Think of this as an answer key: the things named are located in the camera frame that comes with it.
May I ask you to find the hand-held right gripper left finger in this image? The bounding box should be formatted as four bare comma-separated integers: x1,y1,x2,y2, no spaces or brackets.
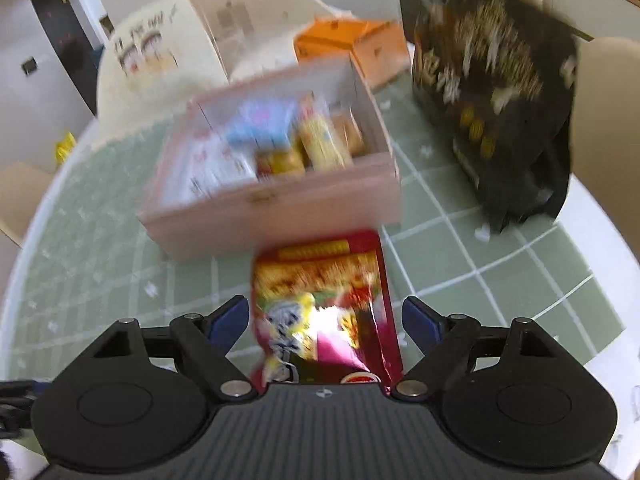
92,296,258,402

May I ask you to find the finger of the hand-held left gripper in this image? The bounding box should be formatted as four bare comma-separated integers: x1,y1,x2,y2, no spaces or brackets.
0,380,41,436

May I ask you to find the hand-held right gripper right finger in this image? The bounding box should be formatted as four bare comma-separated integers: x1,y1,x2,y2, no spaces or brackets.
392,296,555,402

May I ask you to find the red printed snack packet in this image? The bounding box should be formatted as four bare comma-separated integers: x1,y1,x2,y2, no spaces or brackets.
249,230,405,386

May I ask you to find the pink cardboard box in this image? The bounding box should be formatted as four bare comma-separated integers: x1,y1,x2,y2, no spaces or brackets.
137,52,403,261

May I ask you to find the green checked tablecloth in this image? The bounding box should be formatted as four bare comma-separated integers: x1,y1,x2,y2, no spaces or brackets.
0,80,626,386

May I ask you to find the white pink printed snack packet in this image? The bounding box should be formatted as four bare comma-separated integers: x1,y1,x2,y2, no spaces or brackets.
187,125,258,198

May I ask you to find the orange yellow snack packet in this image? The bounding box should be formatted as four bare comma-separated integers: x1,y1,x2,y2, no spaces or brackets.
255,147,306,178

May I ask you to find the bright yellow snack packet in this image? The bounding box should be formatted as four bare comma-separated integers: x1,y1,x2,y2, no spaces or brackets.
297,95,353,171

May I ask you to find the blue white snack packet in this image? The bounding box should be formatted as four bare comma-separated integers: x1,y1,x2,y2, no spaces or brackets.
225,97,301,148

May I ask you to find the black printed bag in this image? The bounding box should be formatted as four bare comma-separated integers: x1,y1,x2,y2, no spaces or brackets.
394,0,580,235

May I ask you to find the yellow bag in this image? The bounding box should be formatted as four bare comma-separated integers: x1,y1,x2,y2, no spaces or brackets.
54,131,77,165

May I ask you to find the orange cardboard box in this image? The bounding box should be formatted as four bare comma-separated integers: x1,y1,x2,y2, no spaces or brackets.
294,17,412,88

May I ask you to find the cream cartoon printed bag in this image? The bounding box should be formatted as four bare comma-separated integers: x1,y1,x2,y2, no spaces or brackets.
97,0,231,121

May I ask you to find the dark door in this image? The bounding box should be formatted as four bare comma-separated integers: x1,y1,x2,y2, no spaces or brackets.
30,0,108,116

